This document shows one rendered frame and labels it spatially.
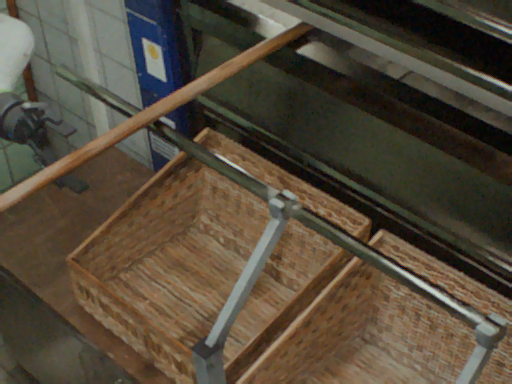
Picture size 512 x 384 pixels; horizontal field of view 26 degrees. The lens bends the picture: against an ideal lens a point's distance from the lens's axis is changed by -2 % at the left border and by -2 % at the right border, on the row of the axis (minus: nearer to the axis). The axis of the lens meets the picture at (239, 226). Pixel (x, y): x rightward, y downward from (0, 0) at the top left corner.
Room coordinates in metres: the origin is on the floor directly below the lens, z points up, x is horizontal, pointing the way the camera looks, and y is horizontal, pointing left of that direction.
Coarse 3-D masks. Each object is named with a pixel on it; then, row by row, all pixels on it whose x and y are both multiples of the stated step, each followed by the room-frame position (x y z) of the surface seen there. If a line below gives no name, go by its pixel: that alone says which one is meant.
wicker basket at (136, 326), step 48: (240, 144) 2.22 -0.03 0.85; (144, 192) 2.17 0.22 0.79; (192, 192) 2.26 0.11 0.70; (240, 192) 2.18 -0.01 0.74; (96, 240) 2.07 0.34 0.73; (144, 240) 2.15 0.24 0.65; (192, 240) 2.20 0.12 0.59; (240, 240) 2.14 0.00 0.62; (288, 240) 2.03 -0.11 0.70; (96, 288) 1.94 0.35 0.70; (144, 288) 2.05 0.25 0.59; (192, 288) 2.02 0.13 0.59; (288, 288) 1.98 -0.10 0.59; (144, 336) 1.81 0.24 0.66; (192, 336) 1.86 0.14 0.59; (240, 336) 1.84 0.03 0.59
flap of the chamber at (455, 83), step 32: (320, 0) 1.89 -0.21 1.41; (352, 0) 1.89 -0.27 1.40; (384, 0) 1.89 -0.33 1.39; (352, 32) 1.74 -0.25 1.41; (416, 32) 1.74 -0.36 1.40; (448, 32) 1.74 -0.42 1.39; (480, 32) 1.74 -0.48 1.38; (416, 64) 1.62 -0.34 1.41; (480, 64) 1.60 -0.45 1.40; (480, 96) 1.51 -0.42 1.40
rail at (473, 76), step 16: (288, 0) 1.87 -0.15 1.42; (304, 0) 1.84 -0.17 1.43; (336, 16) 1.78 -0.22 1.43; (352, 16) 1.76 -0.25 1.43; (368, 32) 1.71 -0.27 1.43; (384, 32) 1.69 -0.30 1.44; (400, 48) 1.65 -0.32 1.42; (416, 48) 1.63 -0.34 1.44; (432, 64) 1.59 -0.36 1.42; (448, 64) 1.57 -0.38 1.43; (480, 80) 1.51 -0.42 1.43; (496, 80) 1.50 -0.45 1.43
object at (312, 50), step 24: (192, 0) 2.37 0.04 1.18; (216, 0) 2.36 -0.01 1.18; (216, 24) 2.29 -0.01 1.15; (240, 24) 2.23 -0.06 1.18; (264, 24) 2.21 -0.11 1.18; (288, 48) 2.10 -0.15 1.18; (312, 48) 2.09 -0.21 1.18; (312, 72) 2.04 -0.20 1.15; (336, 72) 1.98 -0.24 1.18; (360, 72) 1.97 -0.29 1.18; (360, 96) 1.93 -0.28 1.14; (384, 96) 1.88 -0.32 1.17; (408, 96) 1.86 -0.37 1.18; (432, 96) 1.85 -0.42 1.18; (408, 120) 1.83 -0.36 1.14; (432, 120) 1.78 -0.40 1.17; (456, 120) 1.76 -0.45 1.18; (480, 120) 1.75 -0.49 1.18; (456, 144) 1.73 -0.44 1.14; (480, 144) 1.68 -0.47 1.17; (504, 144) 1.66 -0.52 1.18; (504, 168) 1.63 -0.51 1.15
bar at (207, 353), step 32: (96, 96) 2.03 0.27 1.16; (160, 128) 1.87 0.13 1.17; (224, 160) 1.73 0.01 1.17; (256, 192) 1.63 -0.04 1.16; (288, 192) 1.61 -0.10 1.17; (320, 224) 1.51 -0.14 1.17; (256, 256) 1.55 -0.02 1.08; (384, 256) 1.40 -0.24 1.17; (416, 288) 1.33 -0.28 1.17; (224, 320) 1.49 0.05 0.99; (480, 320) 1.23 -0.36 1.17; (192, 352) 1.46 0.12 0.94; (480, 352) 1.20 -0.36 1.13
